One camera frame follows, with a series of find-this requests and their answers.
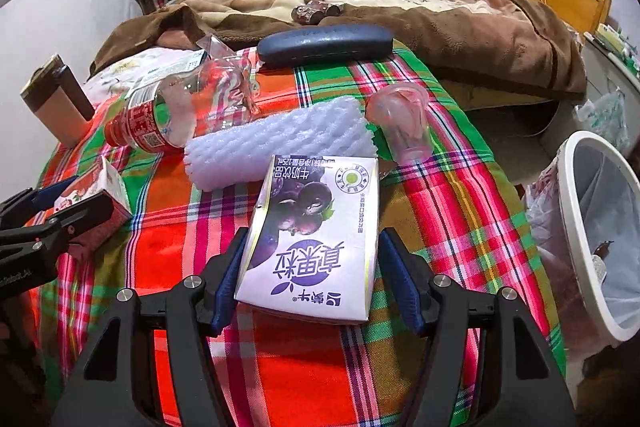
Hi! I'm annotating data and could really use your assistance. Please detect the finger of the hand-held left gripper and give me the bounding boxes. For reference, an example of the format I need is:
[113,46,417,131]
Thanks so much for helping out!
[0,179,73,243]
[30,194,115,253]

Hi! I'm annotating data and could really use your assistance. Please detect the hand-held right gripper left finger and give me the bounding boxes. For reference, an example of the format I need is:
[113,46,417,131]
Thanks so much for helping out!
[50,229,250,427]

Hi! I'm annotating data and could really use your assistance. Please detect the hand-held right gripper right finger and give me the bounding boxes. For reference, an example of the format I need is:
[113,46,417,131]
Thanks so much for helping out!
[378,228,581,427]

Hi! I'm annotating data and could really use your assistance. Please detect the red strawberry milk carton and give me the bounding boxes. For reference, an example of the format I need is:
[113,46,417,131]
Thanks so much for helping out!
[52,154,133,248]

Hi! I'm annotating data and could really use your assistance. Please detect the purple milk carton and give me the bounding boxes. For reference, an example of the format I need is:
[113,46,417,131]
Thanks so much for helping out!
[234,154,380,327]

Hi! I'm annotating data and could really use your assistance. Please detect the white rim trash bin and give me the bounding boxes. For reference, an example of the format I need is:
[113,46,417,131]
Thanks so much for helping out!
[525,130,640,348]

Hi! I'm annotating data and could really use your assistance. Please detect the brown and white tumbler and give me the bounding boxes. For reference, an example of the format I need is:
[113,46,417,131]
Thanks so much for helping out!
[20,67,76,148]

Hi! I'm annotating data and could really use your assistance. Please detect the plaid tablecloth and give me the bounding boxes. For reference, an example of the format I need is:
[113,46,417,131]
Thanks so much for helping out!
[22,42,568,427]

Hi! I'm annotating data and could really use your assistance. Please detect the red label plastic bottle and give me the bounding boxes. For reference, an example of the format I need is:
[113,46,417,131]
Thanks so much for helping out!
[105,49,262,155]

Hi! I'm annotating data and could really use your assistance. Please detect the white foam net sleeve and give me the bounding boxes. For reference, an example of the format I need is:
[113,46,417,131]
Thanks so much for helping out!
[184,98,377,192]

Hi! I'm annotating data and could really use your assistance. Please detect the pink clear plastic cup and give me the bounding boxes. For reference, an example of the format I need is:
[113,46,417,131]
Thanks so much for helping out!
[365,84,431,165]

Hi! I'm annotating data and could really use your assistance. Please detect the dark blue glasses case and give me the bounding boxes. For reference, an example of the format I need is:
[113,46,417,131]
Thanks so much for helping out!
[257,24,393,68]

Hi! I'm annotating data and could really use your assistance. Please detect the hanging plastic bag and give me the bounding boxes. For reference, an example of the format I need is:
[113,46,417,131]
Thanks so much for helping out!
[574,89,631,152]

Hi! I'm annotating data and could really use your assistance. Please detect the brown patterned blanket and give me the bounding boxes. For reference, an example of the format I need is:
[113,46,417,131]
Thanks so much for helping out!
[90,0,587,102]

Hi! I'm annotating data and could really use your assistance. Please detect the dark patterned small object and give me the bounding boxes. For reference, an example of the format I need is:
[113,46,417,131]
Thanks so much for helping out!
[290,0,343,26]

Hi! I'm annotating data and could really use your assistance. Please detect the white bedside cabinet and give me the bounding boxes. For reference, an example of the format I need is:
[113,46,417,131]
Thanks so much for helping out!
[542,32,640,158]

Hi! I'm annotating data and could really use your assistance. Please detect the pile of small boxes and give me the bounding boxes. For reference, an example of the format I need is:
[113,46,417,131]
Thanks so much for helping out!
[595,24,640,78]

